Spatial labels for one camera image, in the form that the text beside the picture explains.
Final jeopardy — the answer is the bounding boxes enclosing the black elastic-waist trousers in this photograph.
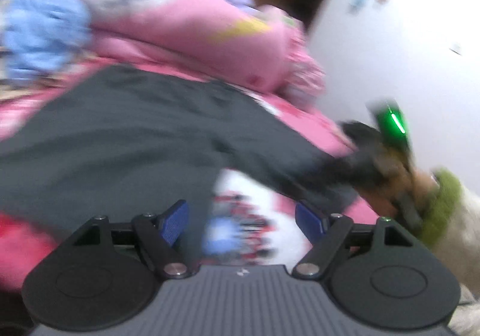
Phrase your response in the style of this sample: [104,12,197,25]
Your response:
[1,65,356,246]

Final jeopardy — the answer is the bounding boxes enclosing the pink patterned quilt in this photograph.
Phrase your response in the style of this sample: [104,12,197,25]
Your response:
[0,0,327,104]

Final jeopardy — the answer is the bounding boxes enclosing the light blue garment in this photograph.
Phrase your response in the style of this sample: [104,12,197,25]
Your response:
[1,0,91,87]

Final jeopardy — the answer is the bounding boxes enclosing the person's right hand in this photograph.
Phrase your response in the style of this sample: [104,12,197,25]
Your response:
[356,146,439,217]

